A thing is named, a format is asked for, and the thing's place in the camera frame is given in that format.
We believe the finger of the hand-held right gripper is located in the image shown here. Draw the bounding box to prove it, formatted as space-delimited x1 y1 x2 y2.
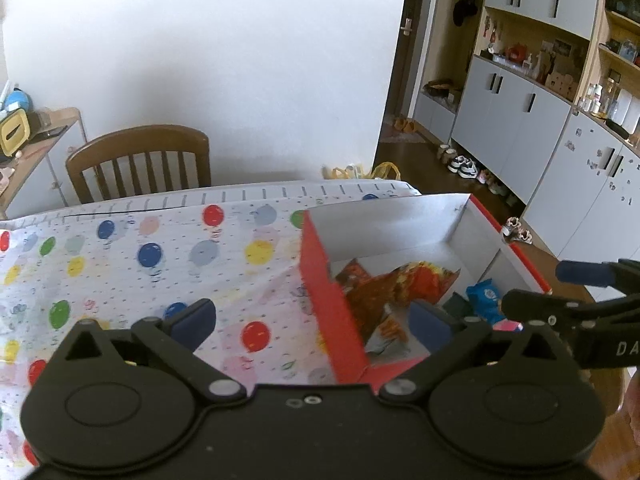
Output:
501 287 597 332
556 258 640 290

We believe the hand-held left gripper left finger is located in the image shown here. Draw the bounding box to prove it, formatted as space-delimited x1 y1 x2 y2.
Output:
50 298 249 403

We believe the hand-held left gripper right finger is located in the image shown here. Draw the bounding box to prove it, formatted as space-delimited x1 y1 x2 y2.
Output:
377 301 577 402

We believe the dark green snack packet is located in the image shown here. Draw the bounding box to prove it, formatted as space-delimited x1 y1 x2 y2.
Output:
442 294 477 318

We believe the blue snack packet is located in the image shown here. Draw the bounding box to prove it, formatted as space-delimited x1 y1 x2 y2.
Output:
466 280 505 325

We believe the brown orange snack bag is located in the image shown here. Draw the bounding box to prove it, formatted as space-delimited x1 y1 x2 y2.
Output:
334 259 396 331

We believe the red cardboard box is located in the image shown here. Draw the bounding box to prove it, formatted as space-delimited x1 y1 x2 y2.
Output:
299 194 553 386

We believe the plain wooden chair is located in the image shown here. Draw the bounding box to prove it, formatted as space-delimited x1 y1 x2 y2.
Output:
582 367 628 418

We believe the balloon print tablecloth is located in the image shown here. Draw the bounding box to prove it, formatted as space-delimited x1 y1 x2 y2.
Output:
0 179 422 467

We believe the yellow plastic bag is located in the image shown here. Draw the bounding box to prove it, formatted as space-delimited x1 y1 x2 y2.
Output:
372 161 403 181

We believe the slatted wooden chair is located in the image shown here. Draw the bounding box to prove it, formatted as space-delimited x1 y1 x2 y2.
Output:
66 125 212 206

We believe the wooden toy house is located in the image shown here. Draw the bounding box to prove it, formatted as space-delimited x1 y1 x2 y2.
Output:
545 72 576 96

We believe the floor rug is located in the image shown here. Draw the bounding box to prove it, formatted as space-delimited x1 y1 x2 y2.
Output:
380 127 431 145

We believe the white wooden side cabinet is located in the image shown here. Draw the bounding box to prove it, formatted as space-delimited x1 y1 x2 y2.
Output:
0 107 89 221

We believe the dark woven basket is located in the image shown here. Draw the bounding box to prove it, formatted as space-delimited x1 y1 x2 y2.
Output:
424 79 459 99

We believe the dark wooden door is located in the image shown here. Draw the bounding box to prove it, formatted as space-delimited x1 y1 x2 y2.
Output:
395 0 426 117

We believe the black hat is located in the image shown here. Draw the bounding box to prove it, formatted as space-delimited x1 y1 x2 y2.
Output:
452 0 478 27

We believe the grey wall cabinet unit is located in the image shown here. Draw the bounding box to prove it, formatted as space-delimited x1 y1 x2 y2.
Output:
410 0 640 271

